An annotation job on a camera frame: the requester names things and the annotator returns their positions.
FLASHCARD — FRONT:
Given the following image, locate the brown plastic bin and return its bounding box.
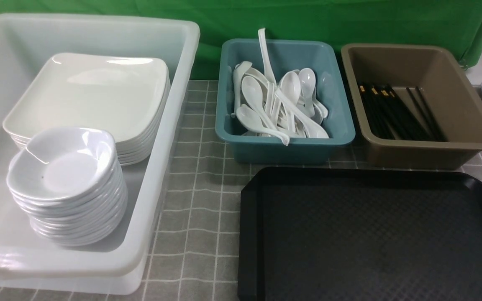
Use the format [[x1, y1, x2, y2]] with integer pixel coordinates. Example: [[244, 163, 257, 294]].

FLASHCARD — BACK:
[[341, 43, 482, 170]]

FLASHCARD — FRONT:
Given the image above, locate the stack of white square plates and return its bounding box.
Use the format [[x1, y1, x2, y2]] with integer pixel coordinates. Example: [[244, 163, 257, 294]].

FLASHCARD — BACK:
[[3, 75, 170, 166]]

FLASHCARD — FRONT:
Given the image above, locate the upright white spoon in bin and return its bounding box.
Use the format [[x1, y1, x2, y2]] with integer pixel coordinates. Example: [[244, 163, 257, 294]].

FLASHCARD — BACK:
[[258, 28, 276, 84]]

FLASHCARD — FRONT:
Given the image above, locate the stack of white bowls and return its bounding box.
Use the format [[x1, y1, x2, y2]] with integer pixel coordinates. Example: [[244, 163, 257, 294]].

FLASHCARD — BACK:
[[6, 127, 128, 247]]

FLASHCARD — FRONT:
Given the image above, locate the grey checked tablecloth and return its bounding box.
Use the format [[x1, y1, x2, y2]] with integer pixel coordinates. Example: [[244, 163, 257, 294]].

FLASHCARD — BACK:
[[0, 80, 482, 301]]

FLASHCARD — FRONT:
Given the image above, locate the white square rice plate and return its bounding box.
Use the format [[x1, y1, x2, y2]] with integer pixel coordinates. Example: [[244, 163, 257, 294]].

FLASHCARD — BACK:
[[3, 53, 169, 142]]

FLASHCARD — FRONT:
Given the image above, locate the pile of white spoons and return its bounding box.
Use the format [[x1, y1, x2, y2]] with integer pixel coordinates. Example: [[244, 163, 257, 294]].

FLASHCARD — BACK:
[[232, 61, 330, 145]]

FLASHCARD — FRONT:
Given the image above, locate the teal plastic bin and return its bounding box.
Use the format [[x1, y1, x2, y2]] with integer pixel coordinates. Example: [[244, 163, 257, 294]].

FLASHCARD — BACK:
[[215, 38, 356, 166]]

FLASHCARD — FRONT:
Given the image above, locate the black serving tray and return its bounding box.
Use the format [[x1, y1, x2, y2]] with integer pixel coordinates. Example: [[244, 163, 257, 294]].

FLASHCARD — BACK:
[[237, 166, 482, 301]]

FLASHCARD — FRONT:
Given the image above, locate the large white plastic bin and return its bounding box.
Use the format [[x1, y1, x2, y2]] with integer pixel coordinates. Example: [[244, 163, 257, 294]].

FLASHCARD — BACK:
[[0, 13, 200, 295]]

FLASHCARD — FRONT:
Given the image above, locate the pile of black chopsticks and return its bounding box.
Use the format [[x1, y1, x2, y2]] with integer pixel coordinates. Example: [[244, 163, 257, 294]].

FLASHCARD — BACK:
[[358, 82, 448, 142]]

